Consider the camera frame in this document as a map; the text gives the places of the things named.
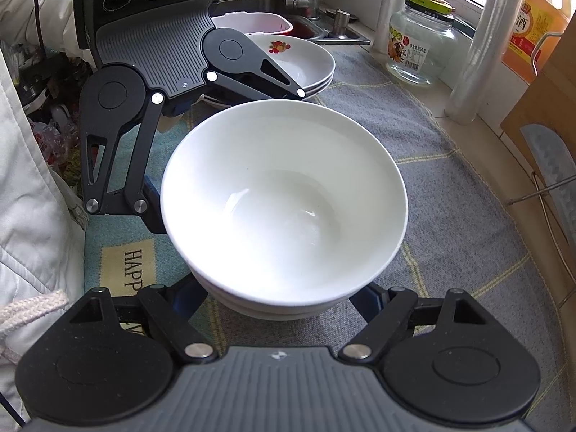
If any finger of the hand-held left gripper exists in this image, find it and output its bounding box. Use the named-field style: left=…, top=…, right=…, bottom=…
left=80, top=92, right=168, bottom=235
left=204, top=55, right=309, bottom=100

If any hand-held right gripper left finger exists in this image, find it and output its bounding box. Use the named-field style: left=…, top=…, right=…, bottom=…
left=67, top=274, right=220, bottom=364

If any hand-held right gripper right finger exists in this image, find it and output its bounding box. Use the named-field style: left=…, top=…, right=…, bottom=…
left=338, top=283, right=490, bottom=364

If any white bowl with pink flowers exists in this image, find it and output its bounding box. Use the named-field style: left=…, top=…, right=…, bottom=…
left=161, top=100, right=409, bottom=303
left=189, top=267, right=367, bottom=313
left=204, top=288, right=356, bottom=321

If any red basin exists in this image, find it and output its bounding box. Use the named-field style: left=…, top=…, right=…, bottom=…
left=288, top=14, right=331, bottom=41

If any white plastic strainer basket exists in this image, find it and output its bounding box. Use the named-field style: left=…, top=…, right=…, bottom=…
left=211, top=12, right=292, bottom=37

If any metal sink soap pump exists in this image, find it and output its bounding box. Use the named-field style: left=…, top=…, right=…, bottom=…
left=328, top=9, right=361, bottom=40

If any stainless steel sink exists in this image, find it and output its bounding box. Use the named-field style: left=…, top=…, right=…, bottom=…
left=216, top=0, right=373, bottom=46

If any crumpled clear plastic bag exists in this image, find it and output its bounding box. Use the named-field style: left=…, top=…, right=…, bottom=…
left=27, top=117, right=84, bottom=185

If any grey checked dish towel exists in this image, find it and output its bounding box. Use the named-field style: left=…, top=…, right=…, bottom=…
left=83, top=42, right=570, bottom=432

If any white padded jacket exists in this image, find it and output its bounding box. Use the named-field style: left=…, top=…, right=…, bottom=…
left=0, top=0, right=91, bottom=424

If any white plastic bag roll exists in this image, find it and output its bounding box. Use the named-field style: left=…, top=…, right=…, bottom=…
left=375, top=0, right=418, bottom=46

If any glass jar with green lid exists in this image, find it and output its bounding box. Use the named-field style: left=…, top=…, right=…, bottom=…
left=386, top=0, right=460, bottom=87

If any clear cling film roll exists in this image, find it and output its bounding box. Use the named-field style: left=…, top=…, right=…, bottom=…
left=447, top=0, right=535, bottom=125

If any large orange liquid bottle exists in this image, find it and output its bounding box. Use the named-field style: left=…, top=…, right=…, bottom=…
left=501, top=0, right=573, bottom=85

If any bamboo cutting board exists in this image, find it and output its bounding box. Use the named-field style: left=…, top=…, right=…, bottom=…
left=499, top=27, right=576, bottom=192

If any thin black cable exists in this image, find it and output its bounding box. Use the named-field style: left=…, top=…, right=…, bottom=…
left=30, top=0, right=46, bottom=49

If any white drawstring cord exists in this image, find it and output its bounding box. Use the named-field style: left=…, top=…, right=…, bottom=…
left=0, top=290, right=68, bottom=363

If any metal wire board rack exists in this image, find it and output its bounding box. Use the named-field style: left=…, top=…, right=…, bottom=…
left=506, top=175, right=576, bottom=307

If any steel cleaver with black handle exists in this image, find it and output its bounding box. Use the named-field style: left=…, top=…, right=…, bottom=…
left=519, top=125, right=576, bottom=246

